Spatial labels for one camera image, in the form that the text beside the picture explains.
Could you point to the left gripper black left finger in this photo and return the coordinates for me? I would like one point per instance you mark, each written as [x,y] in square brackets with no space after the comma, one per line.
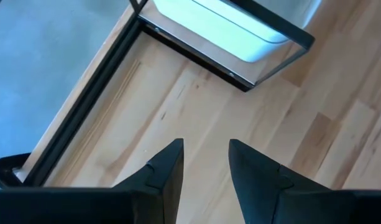
[168,168]

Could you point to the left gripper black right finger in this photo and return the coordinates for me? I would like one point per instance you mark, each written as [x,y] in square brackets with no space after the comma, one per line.
[255,180]

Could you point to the white plastic basket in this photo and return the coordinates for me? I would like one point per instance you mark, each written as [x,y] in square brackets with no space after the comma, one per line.
[215,28]

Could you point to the black aluminium table frame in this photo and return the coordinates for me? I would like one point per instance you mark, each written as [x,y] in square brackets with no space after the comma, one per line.
[85,102]

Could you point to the black frame wooden shelf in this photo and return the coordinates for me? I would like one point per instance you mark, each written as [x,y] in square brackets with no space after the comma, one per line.
[193,56]

